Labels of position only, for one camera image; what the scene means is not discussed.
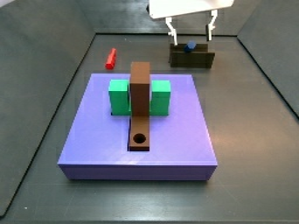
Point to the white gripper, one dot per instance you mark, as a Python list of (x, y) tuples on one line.
[(173, 8)]

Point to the blue peg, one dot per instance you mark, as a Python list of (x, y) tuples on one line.
[(190, 46)]

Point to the black fixture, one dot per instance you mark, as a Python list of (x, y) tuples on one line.
[(200, 58)]

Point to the right green block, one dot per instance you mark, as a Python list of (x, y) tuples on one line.
[(161, 98)]

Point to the green block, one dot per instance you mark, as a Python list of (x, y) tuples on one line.
[(161, 98), (118, 93)]

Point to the red peg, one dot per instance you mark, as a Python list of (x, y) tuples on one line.
[(111, 59)]

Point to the left green block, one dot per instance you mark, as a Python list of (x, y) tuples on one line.
[(118, 93)]

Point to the purple base block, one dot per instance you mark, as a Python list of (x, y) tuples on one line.
[(95, 152)]

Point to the brown L-shaped bracket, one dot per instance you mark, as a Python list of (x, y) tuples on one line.
[(139, 96)]

